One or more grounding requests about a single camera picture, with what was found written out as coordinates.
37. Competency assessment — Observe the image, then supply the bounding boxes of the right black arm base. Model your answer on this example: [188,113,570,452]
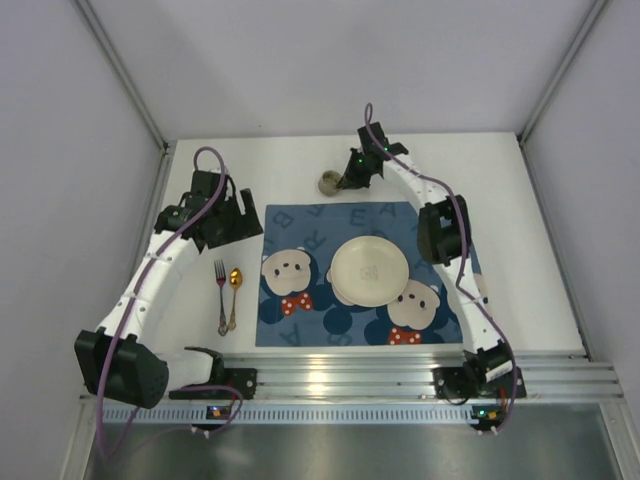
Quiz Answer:
[433,345,527,404]

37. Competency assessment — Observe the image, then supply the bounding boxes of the cream round plate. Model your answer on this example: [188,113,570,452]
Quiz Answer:
[327,236,409,308]

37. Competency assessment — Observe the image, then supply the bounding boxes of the right aluminium frame post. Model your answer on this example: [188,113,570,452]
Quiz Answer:
[516,0,611,146]

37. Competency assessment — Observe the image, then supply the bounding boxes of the aluminium frame post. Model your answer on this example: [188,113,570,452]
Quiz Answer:
[70,0,169,154]
[516,0,611,146]

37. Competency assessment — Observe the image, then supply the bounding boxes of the gold spoon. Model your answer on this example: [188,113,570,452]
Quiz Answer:
[228,268,243,331]

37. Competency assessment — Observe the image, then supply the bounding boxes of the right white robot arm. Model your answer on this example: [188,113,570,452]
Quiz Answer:
[339,121,518,398]

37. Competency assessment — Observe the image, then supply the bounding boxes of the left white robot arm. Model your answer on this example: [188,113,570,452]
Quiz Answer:
[74,169,263,409]

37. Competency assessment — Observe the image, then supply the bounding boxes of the blue bear print cloth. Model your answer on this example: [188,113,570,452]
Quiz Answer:
[256,202,462,347]

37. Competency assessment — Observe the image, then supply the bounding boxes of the perforated grey cable tray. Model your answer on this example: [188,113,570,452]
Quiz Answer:
[99,403,506,426]

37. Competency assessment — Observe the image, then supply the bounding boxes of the left aluminium frame post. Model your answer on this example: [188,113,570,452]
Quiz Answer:
[70,0,169,154]

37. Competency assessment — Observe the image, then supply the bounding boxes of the aluminium mounting rail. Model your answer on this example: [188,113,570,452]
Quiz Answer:
[79,319,624,401]

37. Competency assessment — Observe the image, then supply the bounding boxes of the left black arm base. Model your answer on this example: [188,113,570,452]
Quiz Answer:
[168,367,258,400]

